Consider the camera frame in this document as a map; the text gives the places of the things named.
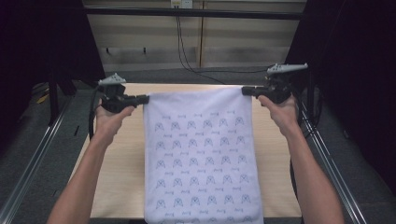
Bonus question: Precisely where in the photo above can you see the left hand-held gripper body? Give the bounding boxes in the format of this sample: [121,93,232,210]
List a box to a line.
[97,73,139,114]

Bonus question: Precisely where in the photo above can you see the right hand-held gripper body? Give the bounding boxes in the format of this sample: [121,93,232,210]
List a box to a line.
[261,63,309,105]

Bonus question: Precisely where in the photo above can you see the white printed towel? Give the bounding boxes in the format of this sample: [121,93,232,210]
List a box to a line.
[143,86,265,224]

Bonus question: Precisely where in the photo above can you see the person's right hand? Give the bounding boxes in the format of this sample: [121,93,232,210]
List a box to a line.
[257,93,302,138]

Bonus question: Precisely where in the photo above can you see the person's left hand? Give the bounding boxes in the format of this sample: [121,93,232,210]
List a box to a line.
[92,98,136,147]

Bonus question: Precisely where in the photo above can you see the black metal stand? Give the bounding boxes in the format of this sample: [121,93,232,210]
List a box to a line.
[46,66,108,127]
[290,69,322,126]

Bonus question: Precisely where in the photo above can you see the yellow floor item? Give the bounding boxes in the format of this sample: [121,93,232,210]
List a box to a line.
[35,92,50,105]

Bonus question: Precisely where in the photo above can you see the dark curtain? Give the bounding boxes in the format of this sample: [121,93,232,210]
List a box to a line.
[0,0,107,153]
[279,0,396,190]

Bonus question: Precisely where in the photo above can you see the black wall cable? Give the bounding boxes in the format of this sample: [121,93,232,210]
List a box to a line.
[178,16,276,75]
[176,16,226,85]

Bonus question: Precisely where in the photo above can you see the black floor cables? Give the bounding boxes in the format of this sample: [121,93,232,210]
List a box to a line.
[300,116,322,147]

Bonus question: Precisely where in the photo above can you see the black horizontal frame bar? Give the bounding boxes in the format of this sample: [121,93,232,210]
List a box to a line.
[83,7,307,21]

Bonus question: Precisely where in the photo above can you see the right hand-held gripper black cable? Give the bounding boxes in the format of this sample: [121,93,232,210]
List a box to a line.
[289,157,300,201]

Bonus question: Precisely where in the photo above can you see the white wall socket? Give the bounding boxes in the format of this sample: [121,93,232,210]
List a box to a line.
[170,0,194,9]

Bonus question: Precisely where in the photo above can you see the metal floor rail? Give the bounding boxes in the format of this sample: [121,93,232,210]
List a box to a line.
[0,96,75,224]
[297,98,369,224]

